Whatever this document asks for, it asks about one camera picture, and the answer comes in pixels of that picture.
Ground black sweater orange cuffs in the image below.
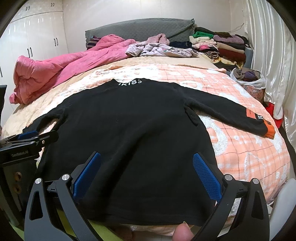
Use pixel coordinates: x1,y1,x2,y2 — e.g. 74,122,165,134
23,78,275,226

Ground plastic bag of clothes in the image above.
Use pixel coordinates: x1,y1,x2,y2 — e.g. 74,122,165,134
230,67,266,103

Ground stack of folded clothes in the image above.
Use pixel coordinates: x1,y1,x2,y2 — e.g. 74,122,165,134
169,27,250,70

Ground right hand thumb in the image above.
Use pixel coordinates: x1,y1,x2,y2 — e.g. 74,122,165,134
172,221,194,241

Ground green fleece garment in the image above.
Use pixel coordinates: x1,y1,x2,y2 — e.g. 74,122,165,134
10,209,123,241

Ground orange white plaid blanket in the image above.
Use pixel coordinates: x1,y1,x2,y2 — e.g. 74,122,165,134
3,64,290,230

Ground pink quilt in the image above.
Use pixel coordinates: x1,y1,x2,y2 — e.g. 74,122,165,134
9,34,136,104

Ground striped dark pillow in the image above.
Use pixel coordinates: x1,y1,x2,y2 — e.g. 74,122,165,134
86,36,101,50

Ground white wardrobe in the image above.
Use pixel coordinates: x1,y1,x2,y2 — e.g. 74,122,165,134
1,1,68,126

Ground red item by bed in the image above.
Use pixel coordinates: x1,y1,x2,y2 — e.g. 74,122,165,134
264,101,285,129

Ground lilac crumpled garment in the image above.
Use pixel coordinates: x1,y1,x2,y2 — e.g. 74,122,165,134
125,34,199,58

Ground beige bed sheet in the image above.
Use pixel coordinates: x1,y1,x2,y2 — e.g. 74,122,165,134
97,54,228,73

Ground grey headboard cushion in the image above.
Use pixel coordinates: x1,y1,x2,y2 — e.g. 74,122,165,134
85,18,195,44

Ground white satin curtain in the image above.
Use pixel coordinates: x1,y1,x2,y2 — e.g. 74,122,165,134
242,0,296,144

